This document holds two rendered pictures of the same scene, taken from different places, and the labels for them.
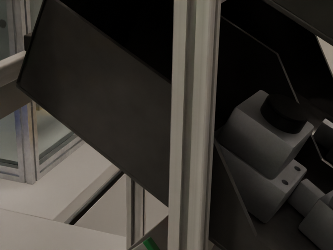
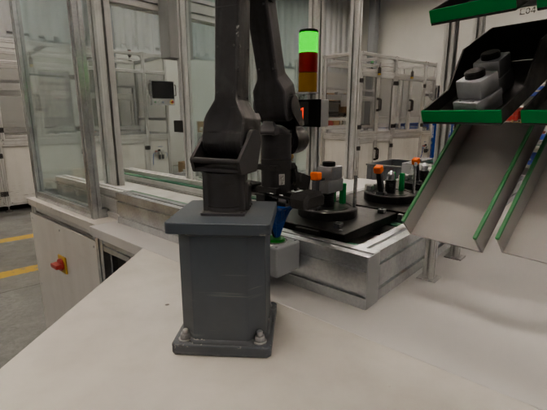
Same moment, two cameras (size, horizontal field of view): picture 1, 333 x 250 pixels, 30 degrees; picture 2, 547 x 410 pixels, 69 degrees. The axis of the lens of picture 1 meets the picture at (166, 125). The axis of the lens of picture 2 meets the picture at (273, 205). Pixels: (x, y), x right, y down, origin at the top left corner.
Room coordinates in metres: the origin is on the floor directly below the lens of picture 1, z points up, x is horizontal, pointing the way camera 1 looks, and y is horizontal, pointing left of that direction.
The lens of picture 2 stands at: (0.29, -0.87, 1.20)
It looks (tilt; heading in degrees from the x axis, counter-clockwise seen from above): 13 degrees down; 111
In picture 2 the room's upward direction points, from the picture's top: straight up
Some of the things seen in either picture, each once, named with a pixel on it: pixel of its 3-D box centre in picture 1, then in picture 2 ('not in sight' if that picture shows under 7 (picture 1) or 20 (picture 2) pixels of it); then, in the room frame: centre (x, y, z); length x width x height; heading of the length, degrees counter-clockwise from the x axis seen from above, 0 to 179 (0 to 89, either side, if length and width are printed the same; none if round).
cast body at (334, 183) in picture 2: not in sight; (330, 176); (0.08, 0.04, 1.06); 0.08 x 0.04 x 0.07; 70
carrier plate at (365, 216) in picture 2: not in sight; (326, 217); (0.08, 0.03, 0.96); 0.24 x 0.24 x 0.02; 70
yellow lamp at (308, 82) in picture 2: not in sight; (308, 82); (-0.03, 0.19, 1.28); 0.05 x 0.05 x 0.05
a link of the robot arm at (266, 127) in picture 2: not in sight; (276, 139); (0.03, -0.18, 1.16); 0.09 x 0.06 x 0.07; 86
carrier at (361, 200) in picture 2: not in sight; (390, 184); (0.20, 0.26, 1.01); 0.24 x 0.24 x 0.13; 70
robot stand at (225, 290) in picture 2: not in sight; (227, 272); (0.01, -0.36, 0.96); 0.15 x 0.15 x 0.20; 18
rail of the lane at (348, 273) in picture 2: not in sight; (213, 230); (-0.20, -0.03, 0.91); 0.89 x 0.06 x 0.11; 160
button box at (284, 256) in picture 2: not in sight; (250, 246); (-0.04, -0.16, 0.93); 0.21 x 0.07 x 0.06; 160
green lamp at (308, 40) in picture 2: not in sight; (308, 42); (-0.03, 0.19, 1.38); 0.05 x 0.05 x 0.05
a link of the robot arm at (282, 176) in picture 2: not in sight; (276, 180); (0.03, -0.18, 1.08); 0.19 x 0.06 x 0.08; 160
